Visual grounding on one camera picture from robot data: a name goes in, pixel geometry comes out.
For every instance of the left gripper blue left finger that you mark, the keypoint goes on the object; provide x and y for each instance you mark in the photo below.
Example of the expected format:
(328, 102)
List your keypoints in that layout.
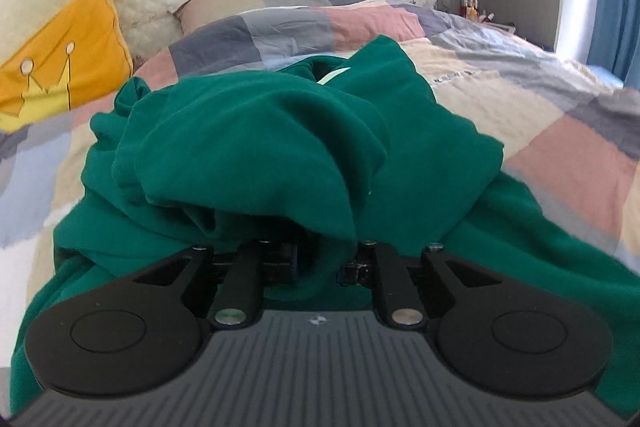
(257, 264)

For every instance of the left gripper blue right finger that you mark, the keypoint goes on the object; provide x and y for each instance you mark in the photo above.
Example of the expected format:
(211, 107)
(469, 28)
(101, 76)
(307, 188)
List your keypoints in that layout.
(395, 299)

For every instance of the green sweatshirt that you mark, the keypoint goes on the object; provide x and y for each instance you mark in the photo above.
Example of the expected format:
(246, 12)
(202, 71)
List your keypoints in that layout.
(349, 149)

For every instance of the checkered patchwork duvet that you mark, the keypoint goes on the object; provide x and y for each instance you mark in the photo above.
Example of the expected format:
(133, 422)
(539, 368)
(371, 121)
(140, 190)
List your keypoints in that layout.
(571, 138)

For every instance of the bottles on nightstand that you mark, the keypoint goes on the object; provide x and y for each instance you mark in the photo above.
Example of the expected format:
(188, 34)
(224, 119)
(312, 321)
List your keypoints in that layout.
(470, 9)

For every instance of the yellow crown cushion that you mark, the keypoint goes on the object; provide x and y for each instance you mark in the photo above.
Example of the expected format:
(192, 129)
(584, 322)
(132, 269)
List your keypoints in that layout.
(78, 56)

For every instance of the blue curtain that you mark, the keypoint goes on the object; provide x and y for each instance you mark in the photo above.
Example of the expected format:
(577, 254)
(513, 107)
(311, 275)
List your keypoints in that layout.
(615, 40)

